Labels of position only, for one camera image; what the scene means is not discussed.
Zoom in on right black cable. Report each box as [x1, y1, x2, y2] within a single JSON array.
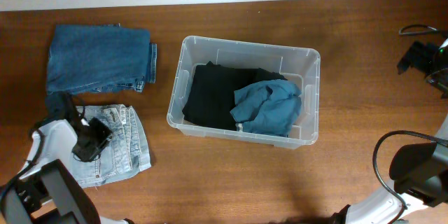
[[371, 23, 448, 224]]

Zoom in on light blue jeans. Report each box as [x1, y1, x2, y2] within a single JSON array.
[[69, 104, 151, 188]]

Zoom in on large black garment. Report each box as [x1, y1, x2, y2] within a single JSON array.
[[183, 62, 258, 131]]

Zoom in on small dark garment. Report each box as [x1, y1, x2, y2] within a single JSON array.
[[253, 68, 286, 83]]

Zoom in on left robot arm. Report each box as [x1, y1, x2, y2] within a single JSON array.
[[1, 92, 117, 224]]

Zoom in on blue shirt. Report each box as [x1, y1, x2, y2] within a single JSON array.
[[230, 79, 302, 137]]

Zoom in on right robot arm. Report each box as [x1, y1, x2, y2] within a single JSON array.
[[329, 41, 447, 224]]

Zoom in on clear plastic storage bin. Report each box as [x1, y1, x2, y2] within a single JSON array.
[[167, 36, 321, 149]]

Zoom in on dark blue jeans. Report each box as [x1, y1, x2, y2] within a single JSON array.
[[45, 24, 158, 95]]

